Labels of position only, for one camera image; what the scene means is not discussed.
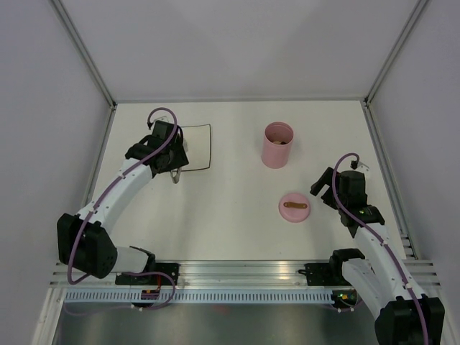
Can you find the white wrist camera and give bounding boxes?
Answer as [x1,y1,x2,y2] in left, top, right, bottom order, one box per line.
[350,160,371,180]
[147,115,171,124]

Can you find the pink cylindrical lunch box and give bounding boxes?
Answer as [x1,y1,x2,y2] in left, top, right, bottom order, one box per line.
[261,121,294,169]

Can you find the pink lid with brown handle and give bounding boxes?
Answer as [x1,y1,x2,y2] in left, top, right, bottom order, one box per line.
[278,193,311,224]

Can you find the metal tongs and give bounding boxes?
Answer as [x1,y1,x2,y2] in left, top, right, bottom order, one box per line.
[170,167,182,184]

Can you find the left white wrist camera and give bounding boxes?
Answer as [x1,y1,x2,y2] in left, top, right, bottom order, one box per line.
[147,115,171,124]

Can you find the white slotted cable duct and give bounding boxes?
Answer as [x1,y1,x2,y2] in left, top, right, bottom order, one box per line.
[64,288,334,304]

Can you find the left aluminium frame post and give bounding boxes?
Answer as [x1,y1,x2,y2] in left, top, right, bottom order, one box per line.
[48,0,116,111]

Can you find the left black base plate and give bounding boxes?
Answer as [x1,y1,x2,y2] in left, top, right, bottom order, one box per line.
[115,262,180,286]

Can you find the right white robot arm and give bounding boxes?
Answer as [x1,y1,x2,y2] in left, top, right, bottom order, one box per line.
[310,167,445,344]

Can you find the aluminium front rail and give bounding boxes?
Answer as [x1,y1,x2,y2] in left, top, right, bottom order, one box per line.
[49,257,441,290]

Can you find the aluminium frame post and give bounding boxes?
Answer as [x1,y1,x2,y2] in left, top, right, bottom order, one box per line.
[48,0,116,111]
[362,0,431,109]

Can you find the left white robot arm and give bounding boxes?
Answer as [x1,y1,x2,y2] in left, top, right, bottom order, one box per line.
[57,120,189,285]

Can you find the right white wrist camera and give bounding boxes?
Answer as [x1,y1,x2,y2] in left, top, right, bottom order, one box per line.
[350,160,371,180]

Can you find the white square plate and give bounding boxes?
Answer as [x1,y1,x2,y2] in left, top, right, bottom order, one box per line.
[182,124,212,172]

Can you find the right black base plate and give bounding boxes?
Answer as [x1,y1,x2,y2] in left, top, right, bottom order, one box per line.
[297,263,351,287]

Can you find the right aluminium frame post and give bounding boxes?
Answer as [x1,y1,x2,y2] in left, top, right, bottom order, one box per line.
[362,0,431,109]

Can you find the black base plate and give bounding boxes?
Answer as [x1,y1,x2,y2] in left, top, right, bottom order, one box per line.
[297,263,351,287]
[115,262,180,286]

